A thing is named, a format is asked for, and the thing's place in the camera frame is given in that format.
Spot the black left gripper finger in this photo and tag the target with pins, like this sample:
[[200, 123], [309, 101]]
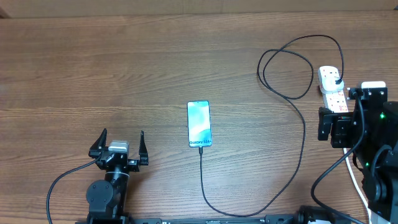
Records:
[[143, 154], [99, 145]]

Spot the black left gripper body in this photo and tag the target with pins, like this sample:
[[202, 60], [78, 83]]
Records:
[[132, 165]]

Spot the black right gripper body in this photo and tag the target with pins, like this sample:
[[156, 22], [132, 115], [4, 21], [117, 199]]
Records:
[[344, 137]]

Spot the blue Galaxy smartphone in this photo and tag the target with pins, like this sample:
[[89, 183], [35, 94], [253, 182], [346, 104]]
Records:
[[199, 124]]

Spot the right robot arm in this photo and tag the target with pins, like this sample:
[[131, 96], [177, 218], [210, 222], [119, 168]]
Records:
[[378, 158]]

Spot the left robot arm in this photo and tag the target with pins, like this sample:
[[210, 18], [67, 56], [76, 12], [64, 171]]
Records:
[[107, 197]]

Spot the white charger plug adapter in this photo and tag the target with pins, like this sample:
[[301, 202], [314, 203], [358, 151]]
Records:
[[331, 85]]

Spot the white power strip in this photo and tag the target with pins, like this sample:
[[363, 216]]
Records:
[[333, 95]]

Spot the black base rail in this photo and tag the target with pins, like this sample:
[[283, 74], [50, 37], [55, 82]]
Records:
[[305, 215]]

